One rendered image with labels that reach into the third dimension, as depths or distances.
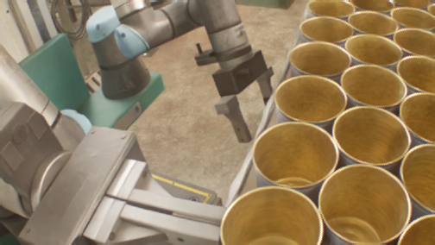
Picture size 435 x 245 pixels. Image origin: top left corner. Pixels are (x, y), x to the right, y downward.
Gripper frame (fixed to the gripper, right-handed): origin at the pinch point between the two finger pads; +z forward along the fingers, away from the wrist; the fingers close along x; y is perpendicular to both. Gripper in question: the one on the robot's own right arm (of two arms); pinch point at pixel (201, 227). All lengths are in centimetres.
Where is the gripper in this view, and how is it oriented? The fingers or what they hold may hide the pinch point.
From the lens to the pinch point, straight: 25.6
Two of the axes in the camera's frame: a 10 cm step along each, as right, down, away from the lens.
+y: 1.4, 7.2, 6.8
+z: 9.5, 1.1, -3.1
